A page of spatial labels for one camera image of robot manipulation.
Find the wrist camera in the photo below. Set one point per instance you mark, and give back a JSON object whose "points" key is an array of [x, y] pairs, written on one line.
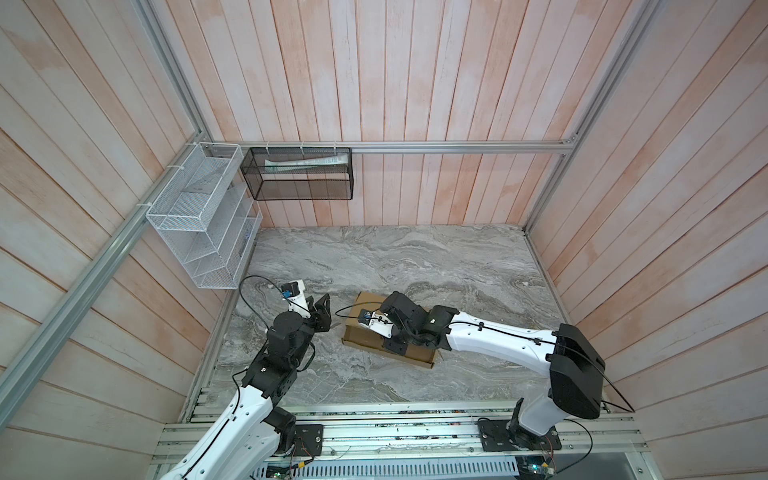
{"points": [[294, 294], [377, 322]]}

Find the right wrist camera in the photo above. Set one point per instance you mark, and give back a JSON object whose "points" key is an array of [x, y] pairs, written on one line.
{"points": [[377, 322]]}

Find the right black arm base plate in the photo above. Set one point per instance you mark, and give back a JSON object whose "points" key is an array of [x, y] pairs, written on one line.
{"points": [[499, 436]]}

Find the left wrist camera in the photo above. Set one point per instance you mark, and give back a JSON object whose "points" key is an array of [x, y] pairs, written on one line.
{"points": [[294, 294]]}

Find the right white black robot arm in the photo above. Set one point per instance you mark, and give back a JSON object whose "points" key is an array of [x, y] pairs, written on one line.
{"points": [[563, 356]]}

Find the white paper in basket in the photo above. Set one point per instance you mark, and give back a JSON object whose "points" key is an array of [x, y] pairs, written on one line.
{"points": [[332, 163]]}

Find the black wire mesh basket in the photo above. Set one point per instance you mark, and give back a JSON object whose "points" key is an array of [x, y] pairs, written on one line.
{"points": [[296, 186]]}

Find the aluminium frame rail front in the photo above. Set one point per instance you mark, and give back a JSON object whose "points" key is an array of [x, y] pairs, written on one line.
{"points": [[442, 429]]}

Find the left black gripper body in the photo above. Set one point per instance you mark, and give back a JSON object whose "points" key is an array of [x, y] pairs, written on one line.
{"points": [[314, 320]]}

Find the white wire mesh shelf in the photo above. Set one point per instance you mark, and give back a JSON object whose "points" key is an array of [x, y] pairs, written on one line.
{"points": [[205, 217]]}

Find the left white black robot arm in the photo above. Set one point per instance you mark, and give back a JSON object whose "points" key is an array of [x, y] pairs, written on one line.
{"points": [[253, 426]]}

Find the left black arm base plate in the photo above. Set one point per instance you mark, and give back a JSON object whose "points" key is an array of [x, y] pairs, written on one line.
{"points": [[301, 440]]}

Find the brown cardboard box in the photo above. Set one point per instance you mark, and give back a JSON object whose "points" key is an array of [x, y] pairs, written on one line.
{"points": [[361, 338]]}

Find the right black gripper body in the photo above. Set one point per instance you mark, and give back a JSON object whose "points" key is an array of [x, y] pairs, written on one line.
{"points": [[400, 336]]}

